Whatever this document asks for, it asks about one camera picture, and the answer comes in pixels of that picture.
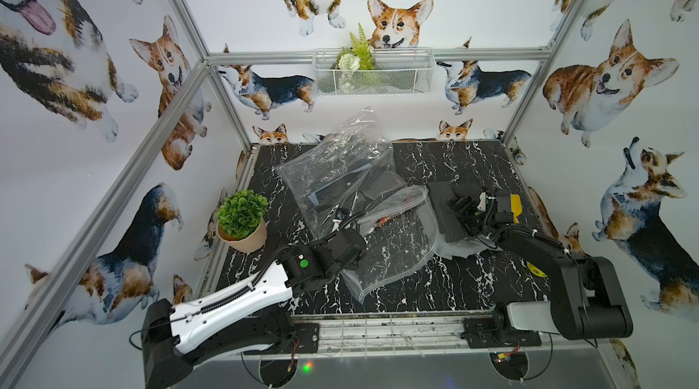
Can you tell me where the dark grey pinstripe shirt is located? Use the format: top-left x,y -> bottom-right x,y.
427,181 -> 485,243

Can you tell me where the clear plastic vacuum bag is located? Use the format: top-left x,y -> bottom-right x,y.
275,108 -> 440,303

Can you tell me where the black buttoned shirt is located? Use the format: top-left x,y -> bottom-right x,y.
305,164 -> 405,209

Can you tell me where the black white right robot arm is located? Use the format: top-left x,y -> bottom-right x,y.
442,192 -> 633,341

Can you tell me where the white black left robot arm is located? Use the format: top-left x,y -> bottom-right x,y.
138,229 -> 367,388

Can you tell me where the yellow plastic spatula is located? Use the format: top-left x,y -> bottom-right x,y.
510,194 -> 524,224

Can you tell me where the green plant in beige pot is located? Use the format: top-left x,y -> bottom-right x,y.
217,190 -> 269,254

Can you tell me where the artificial fern with white flower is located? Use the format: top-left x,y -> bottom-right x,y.
333,25 -> 376,94

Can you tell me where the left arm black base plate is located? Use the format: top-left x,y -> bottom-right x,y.
245,323 -> 320,356

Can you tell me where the aluminium front rail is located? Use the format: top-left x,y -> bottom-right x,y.
162,311 -> 613,363

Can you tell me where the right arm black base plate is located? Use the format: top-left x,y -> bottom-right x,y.
461,318 -> 542,349

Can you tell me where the white wire wall basket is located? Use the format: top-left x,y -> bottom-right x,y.
312,50 -> 436,96

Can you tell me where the aluminium frame post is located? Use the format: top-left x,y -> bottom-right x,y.
501,0 -> 590,146

